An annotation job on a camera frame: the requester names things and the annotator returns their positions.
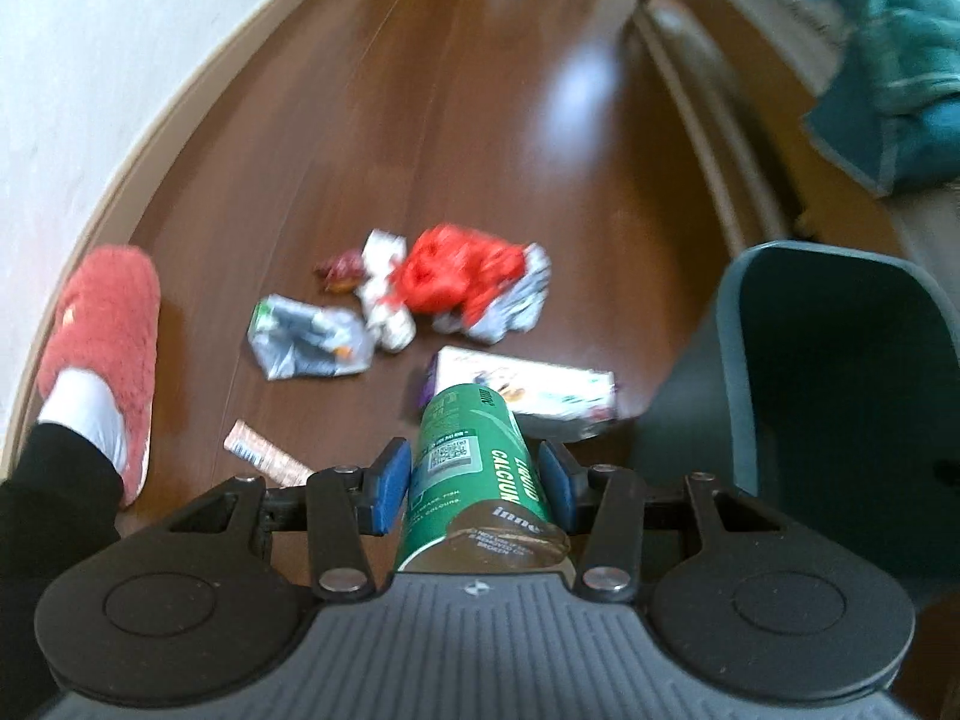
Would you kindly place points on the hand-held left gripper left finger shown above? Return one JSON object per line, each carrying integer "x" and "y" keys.
{"x": 391, "y": 487}

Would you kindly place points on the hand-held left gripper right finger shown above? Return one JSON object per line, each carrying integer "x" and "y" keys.
{"x": 556, "y": 484}

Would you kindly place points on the green supplement bottle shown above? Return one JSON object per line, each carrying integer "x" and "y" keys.
{"x": 465, "y": 465}

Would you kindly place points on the silver packet with green print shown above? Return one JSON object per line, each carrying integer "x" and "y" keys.
{"x": 307, "y": 337}

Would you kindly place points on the grey patterned wrapper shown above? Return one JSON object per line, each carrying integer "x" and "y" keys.
{"x": 517, "y": 307}

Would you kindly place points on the red plastic bag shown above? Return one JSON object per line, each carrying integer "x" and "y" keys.
{"x": 442, "y": 270}

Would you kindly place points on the teal plastic trash bin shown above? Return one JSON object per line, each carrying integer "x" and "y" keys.
{"x": 825, "y": 390}

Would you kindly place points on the white and purple carton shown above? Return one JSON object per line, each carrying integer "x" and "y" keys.
{"x": 540, "y": 382}

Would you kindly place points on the pink striped stick wrapper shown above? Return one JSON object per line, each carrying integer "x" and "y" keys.
{"x": 266, "y": 454}

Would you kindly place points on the white and red wrapper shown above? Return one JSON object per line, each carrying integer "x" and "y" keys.
{"x": 382, "y": 315}

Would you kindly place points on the small dark red wrapper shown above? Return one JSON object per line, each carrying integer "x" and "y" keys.
{"x": 339, "y": 270}

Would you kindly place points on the white sock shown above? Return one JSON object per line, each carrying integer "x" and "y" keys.
{"x": 86, "y": 412}

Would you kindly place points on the pink fluffy slipper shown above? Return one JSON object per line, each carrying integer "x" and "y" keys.
{"x": 112, "y": 315}

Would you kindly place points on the black trouser leg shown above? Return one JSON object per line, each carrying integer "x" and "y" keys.
{"x": 45, "y": 525}

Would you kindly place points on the teal checked blanket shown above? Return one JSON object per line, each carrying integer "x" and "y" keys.
{"x": 892, "y": 90}

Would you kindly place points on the wooden bed frame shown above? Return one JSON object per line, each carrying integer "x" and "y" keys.
{"x": 720, "y": 150}

